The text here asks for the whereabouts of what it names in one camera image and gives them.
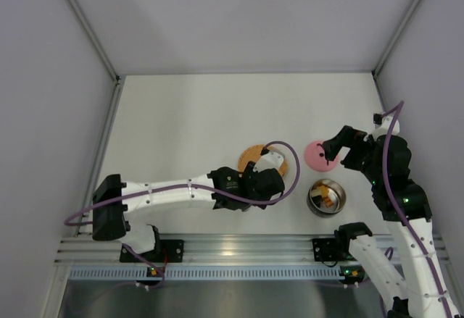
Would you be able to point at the woven bamboo tray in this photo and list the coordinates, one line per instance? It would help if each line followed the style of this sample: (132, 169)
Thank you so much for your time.
(252, 154)

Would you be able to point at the braised pork piece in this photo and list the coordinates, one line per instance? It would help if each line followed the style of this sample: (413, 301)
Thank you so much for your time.
(328, 202)

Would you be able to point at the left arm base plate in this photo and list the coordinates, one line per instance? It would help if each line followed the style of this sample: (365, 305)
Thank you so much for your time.
(170, 251)

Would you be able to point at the aluminium rail frame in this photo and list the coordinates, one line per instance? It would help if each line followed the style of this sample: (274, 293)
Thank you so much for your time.
(200, 250)

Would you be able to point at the left frame post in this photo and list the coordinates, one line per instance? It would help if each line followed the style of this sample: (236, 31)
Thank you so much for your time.
(93, 39)

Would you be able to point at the flower shaped yellow cookie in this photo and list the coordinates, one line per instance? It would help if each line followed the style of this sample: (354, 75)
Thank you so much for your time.
(323, 190)

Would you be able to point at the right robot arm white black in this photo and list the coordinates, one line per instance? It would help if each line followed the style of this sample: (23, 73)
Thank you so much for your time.
(418, 289)

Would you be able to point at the right frame post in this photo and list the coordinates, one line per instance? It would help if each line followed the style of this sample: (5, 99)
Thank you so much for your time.
(406, 18)

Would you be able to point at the slotted cable duct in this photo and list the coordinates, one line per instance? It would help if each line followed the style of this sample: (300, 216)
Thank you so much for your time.
(210, 273)

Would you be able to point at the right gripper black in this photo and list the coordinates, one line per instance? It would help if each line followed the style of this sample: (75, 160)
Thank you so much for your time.
(348, 143)

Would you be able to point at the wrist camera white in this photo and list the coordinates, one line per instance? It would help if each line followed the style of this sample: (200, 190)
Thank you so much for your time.
(271, 159)
(381, 125)

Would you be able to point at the pink round lid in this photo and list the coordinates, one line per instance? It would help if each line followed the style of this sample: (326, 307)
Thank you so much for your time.
(314, 157)

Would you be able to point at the frame post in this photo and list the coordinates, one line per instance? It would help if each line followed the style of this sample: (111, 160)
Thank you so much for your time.
(406, 18)
(93, 39)

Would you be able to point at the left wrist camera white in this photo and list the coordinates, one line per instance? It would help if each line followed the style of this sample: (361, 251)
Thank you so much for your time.
(271, 159)

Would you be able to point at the black sandwich cookie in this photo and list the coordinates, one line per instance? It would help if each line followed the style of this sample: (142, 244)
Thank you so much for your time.
(316, 199)

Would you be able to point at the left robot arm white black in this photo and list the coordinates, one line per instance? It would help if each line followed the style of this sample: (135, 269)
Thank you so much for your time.
(125, 211)

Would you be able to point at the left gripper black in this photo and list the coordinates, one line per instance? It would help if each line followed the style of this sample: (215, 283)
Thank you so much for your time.
(250, 172)

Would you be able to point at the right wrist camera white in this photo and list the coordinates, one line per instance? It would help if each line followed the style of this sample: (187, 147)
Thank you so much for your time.
(381, 125)

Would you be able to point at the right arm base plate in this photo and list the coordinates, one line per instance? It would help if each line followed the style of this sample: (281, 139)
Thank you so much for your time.
(329, 250)

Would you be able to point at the steel lunch box bowl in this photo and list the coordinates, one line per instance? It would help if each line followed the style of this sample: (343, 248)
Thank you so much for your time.
(335, 192)

